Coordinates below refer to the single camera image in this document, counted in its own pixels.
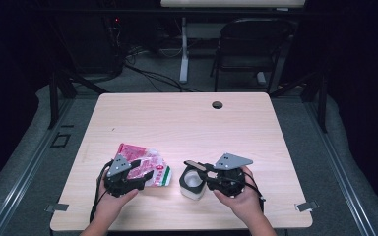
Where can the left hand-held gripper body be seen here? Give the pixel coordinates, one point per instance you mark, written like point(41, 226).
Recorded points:
point(119, 167)

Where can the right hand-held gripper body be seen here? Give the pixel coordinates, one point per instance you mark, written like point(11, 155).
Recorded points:
point(231, 182)

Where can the pink and white plastic bag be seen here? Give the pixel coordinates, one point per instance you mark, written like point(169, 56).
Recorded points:
point(131, 151)

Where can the person's right hand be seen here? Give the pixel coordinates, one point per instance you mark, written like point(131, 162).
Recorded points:
point(246, 206)

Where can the person's left hand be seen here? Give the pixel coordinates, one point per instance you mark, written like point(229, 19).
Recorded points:
point(111, 203)

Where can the black metal stand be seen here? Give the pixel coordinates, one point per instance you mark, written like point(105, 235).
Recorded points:
point(53, 98)
point(323, 105)

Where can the dark computer equipment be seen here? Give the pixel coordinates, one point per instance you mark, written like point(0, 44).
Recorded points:
point(114, 46)

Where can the black folding chair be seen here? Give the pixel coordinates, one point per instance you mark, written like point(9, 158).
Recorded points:
point(252, 36)

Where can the white desk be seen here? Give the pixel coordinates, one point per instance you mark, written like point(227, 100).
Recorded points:
point(233, 3)

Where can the aluminium floor rail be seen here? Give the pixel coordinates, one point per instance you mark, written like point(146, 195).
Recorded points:
point(23, 177)
point(338, 170)

